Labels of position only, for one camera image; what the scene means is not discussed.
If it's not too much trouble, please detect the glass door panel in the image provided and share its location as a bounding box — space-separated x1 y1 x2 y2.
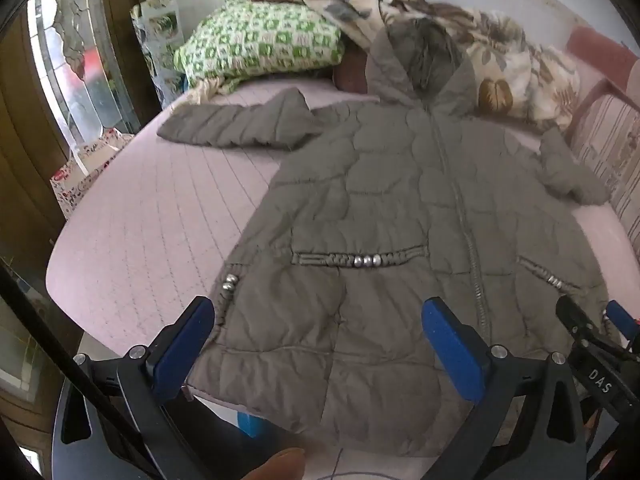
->
27 0 141 146

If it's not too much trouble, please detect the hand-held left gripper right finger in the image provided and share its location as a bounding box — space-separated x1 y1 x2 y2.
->
421 297 587 480

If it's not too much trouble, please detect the floral gift bag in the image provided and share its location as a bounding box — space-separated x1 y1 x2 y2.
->
50 127 136 221

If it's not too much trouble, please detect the wooden door frame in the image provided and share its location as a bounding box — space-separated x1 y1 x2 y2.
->
0 10 71 246

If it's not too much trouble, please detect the black cable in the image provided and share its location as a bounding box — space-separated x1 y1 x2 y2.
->
0 260 166 480

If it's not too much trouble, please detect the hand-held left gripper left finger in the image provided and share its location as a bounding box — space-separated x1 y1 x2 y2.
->
74 296 216 480

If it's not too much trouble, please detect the beige leaf print blanket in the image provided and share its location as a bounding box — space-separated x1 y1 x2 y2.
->
250 0 581 133

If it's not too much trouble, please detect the grey-green quilted hooded jacket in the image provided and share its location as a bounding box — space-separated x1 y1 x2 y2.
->
157 17 623 458

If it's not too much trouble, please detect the red-brown pillow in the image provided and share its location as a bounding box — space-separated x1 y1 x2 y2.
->
332 50 381 96

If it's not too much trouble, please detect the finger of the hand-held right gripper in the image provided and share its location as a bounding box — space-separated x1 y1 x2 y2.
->
606 300 640 347
556 294 627 362

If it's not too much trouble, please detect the green patterned pillow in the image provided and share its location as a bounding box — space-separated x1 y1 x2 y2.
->
172 0 347 95

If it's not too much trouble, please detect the blue plastic object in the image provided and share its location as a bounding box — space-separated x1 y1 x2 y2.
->
235 410 268 438

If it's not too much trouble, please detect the pink quilted bed sheet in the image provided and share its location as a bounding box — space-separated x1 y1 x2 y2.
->
46 77 633 480

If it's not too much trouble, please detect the striped pink cushion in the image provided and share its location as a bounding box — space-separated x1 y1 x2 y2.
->
565 80 640 261

